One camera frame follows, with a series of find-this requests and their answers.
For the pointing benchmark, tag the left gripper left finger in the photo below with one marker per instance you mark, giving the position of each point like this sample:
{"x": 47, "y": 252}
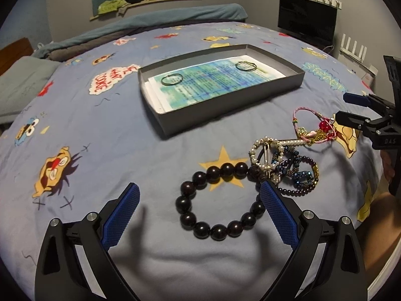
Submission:
{"x": 59, "y": 275}

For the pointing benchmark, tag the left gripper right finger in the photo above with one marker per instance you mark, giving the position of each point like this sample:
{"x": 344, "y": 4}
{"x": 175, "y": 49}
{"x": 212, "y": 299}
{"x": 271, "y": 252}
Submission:
{"x": 326, "y": 262}

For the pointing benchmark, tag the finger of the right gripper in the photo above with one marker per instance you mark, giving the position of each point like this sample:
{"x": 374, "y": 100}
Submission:
{"x": 361, "y": 100}
{"x": 352, "y": 120}

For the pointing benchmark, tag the thin silver bangle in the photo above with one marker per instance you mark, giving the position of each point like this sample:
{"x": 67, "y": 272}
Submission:
{"x": 172, "y": 79}
{"x": 246, "y": 66}

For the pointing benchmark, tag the red bead gold charm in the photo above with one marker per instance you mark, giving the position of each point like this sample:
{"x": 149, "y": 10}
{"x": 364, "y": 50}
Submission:
{"x": 325, "y": 133}

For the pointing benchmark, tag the person's right hand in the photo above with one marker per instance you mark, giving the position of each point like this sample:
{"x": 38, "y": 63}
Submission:
{"x": 382, "y": 233}

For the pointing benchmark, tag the white wifi router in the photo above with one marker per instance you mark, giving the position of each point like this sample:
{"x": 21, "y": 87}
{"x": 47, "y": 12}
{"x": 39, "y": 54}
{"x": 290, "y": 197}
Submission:
{"x": 353, "y": 49}

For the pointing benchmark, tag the black flat television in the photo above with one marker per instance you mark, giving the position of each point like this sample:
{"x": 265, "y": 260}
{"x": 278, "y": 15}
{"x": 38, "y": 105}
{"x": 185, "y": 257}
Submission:
{"x": 310, "y": 20}

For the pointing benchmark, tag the blue cartoon bedspread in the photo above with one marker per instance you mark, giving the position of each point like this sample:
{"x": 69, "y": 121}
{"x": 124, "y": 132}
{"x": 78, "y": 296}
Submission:
{"x": 89, "y": 134}

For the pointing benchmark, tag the teal folded blanket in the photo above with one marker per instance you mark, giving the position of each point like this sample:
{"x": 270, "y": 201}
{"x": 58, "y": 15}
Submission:
{"x": 148, "y": 21}

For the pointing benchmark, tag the grey shallow cardboard box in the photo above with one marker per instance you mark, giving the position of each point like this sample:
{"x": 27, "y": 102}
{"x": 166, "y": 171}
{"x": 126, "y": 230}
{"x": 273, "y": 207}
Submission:
{"x": 173, "y": 122}

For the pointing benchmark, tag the grey blue pillow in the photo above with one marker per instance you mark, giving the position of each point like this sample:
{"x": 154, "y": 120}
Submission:
{"x": 21, "y": 83}

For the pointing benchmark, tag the blue green printed paper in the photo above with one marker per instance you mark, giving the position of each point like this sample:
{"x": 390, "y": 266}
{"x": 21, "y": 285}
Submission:
{"x": 207, "y": 80}

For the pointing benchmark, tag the grey folded blanket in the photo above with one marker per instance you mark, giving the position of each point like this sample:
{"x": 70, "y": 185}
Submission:
{"x": 64, "y": 54}

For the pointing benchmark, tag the wooden headboard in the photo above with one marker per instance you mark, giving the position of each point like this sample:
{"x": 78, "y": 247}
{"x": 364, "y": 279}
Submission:
{"x": 13, "y": 52}

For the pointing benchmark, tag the wooden window sill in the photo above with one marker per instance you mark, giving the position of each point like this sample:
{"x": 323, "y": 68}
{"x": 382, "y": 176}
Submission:
{"x": 138, "y": 5}

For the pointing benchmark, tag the green cloth on sill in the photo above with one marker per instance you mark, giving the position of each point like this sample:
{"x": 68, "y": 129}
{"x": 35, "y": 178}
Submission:
{"x": 109, "y": 6}

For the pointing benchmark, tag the white wall hooks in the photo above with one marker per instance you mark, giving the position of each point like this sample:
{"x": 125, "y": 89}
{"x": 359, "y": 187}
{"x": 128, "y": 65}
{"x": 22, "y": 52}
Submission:
{"x": 334, "y": 3}

